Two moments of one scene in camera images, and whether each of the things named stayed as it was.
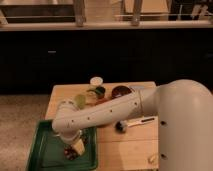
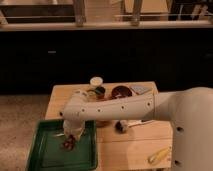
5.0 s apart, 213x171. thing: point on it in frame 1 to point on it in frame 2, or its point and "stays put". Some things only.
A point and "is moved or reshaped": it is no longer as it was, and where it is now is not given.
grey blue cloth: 137,87 stays put
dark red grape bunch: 69,153 is moved or reshaped
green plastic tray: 47,150 stays put
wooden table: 130,144 stays put
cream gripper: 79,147 to 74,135
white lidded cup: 96,80 stays put
